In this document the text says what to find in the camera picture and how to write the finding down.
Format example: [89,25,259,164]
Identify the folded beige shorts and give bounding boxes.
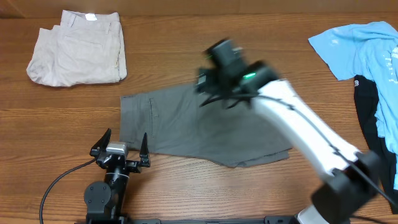
[26,10,127,87]

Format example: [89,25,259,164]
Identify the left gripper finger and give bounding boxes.
[91,128,111,152]
[139,133,150,162]

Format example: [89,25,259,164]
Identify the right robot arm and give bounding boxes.
[196,39,384,223]

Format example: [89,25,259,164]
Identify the grey shorts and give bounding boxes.
[119,84,292,167]

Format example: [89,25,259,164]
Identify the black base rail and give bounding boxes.
[76,216,299,224]

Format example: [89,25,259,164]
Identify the black garment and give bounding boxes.
[354,75,397,202]

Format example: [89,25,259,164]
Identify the light blue t-shirt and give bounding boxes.
[308,21,398,190]

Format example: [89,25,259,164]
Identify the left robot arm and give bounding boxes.
[84,129,150,224]

